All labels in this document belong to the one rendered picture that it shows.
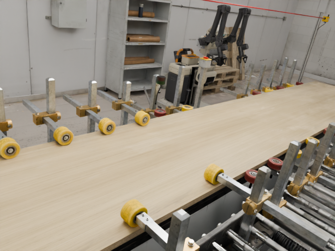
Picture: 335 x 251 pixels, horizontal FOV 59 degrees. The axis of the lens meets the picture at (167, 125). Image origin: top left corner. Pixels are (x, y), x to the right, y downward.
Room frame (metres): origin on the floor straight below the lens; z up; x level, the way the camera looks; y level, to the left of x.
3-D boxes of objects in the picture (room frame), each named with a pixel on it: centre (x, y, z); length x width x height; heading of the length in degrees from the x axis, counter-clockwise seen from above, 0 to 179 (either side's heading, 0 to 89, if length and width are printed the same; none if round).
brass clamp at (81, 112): (1.62, 0.48, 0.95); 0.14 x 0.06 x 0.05; 137
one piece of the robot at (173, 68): (4.05, -0.19, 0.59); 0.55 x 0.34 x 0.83; 137
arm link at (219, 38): (3.52, -0.44, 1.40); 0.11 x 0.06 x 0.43; 137
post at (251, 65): (2.92, -0.73, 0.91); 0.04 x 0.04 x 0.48; 47
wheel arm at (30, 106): (1.44, 0.68, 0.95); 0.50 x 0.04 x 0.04; 47
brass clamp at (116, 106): (1.80, 0.31, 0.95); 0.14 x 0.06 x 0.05; 137
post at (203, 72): (2.38, -0.22, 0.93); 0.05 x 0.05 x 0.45; 47
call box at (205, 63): (2.38, -0.22, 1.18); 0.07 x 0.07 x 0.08; 47
